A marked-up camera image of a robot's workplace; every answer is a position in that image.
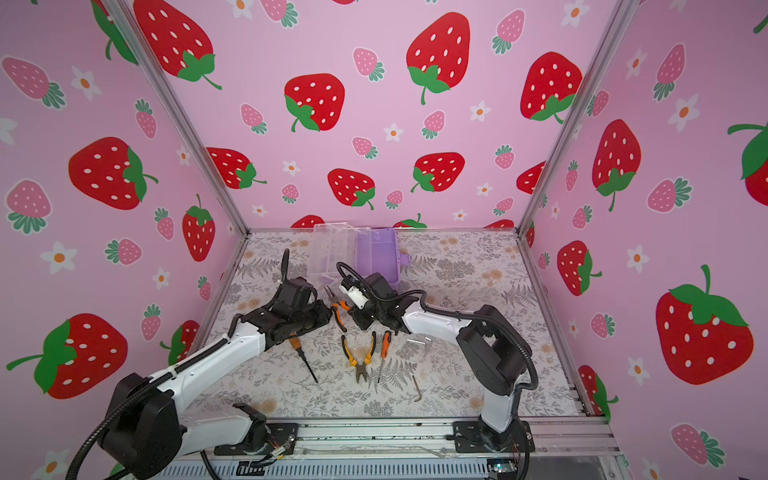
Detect aluminium corner post left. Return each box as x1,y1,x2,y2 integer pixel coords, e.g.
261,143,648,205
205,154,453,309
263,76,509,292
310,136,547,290
104,0,250,238

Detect dark long hex key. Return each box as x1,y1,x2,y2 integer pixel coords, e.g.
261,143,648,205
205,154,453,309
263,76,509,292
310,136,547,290
411,375,423,403

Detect aluminium front frame rail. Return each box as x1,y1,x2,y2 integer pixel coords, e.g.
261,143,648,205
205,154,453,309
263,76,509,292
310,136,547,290
116,415,631,480

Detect wooden handle screwdriver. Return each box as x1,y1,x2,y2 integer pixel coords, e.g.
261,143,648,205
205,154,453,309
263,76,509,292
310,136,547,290
289,335,319,383

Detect orange needle nose pliers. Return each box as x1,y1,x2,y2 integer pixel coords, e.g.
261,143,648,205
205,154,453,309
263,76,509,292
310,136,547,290
324,285,351,333

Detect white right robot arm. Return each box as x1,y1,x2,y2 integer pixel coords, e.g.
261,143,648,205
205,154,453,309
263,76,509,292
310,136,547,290
341,271,539,438

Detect purple plastic tool box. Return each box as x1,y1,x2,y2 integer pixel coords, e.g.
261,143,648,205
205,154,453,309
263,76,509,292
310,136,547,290
307,223,410,290

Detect yellow black cutting pliers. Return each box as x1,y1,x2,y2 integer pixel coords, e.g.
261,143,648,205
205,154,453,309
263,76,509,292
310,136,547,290
341,332,377,383

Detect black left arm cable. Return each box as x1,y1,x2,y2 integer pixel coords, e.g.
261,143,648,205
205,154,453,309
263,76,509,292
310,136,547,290
64,248,292,480

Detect aluminium corner post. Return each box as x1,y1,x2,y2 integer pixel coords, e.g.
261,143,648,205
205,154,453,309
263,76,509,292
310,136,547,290
104,0,250,238
516,0,640,239

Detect orange black small screwdriver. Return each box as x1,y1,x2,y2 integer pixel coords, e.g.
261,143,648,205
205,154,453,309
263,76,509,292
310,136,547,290
376,330,393,385

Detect small silver hex key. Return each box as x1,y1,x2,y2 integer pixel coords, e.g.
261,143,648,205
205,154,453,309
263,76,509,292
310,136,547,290
406,337,432,358

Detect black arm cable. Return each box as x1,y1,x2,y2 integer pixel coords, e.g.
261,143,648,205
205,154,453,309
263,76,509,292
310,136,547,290
335,261,540,480
64,248,292,480

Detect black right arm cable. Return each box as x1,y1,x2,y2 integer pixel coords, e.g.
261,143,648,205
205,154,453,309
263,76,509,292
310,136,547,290
335,261,540,480

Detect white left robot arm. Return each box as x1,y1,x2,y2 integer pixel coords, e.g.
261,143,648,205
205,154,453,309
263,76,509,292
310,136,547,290
94,277,333,479

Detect aluminium corner post right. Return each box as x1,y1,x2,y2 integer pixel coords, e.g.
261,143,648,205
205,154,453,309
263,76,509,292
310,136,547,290
516,0,640,239

